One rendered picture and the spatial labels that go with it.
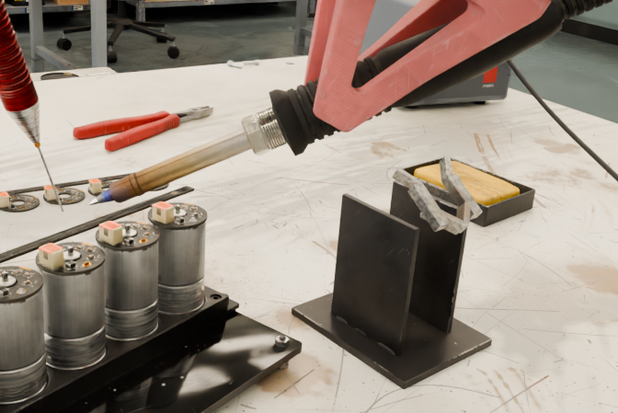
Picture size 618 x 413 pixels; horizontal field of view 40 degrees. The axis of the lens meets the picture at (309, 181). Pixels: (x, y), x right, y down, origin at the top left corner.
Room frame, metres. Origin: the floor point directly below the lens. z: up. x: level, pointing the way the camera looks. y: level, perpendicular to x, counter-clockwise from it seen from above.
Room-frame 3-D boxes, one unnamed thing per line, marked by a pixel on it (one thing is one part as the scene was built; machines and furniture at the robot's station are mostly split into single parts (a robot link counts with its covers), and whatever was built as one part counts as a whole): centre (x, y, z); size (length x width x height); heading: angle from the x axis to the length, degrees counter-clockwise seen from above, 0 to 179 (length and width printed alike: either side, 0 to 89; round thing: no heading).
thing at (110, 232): (0.29, 0.07, 0.82); 0.01 x 0.01 x 0.01; 55
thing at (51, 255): (0.27, 0.09, 0.82); 0.01 x 0.01 x 0.01; 55
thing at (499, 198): (0.52, -0.10, 0.76); 0.07 x 0.05 x 0.02; 44
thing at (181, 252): (0.32, 0.05, 0.79); 0.02 x 0.02 x 0.05
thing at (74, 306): (0.28, 0.09, 0.79); 0.02 x 0.02 x 0.05
